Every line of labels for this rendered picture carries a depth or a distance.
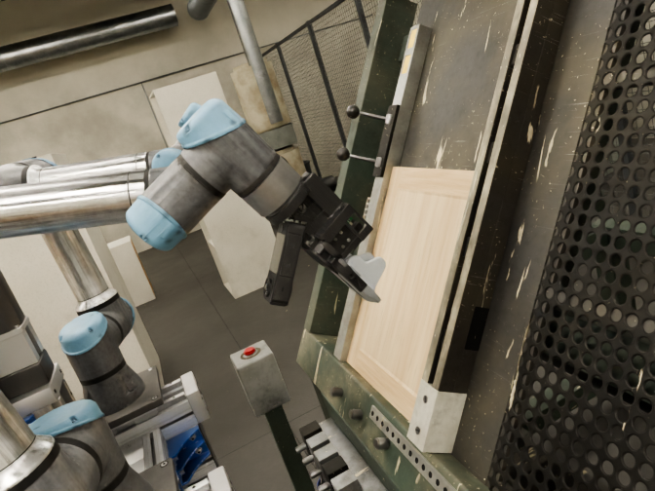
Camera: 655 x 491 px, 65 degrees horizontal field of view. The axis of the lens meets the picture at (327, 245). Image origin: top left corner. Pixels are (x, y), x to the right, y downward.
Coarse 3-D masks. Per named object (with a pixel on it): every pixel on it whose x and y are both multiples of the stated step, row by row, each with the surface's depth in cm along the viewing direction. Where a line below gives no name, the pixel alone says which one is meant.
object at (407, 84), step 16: (416, 32) 140; (416, 48) 140; (416, 64) 140; (400, 80) 144; (416, 80) 141; (400, 96) 142; (400, 112) 141; (400, 128) 142; (400, 144) 143; (400, 160) 143; (384, 176) 143; (384, 192) 143; (368, 208) 147; (368, 240) 144; (352, 304) 146; (352, 320) 146; (352, 336) 147; (336, 352) 150
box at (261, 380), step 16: (240, 352) 166; (256, 352) 162; (240, 368) 156; (256, 368) 158; (272, 368) 160; (256, 384) 159; (272, 384) 161; (256, 400) 160; (272, 400) 162; (288, 400) 164; (256, 416) 161
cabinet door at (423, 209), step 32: (416, 192) 130; (448, 192) 117; (384, 224) 142; (416, 224) 127; (448, 224) 115; (384, 256) 139; (416, 256) 125; (448, 256) 113; (384, 288) 136; (416, 288) 122; (384, 320) 133; (416, 320) 120; (352, 352) 146; (384, 352) 130; (416, 352) 118; (384, 384) 127; (416, 384) 115
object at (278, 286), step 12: (288, 228) 68; (300, 228) 68; (276, 240) 71; (288, 240) 68; (300, 240) 68; (276, 252) 70; (288, 252) 68; (276, 264) 69; (288, 264) 68; (276, 276) 68; (288, 276) 68; (264, 288) 70; (276, 288) 68; (288, 288) 69; (276, 300) 68; (288, 300) 69
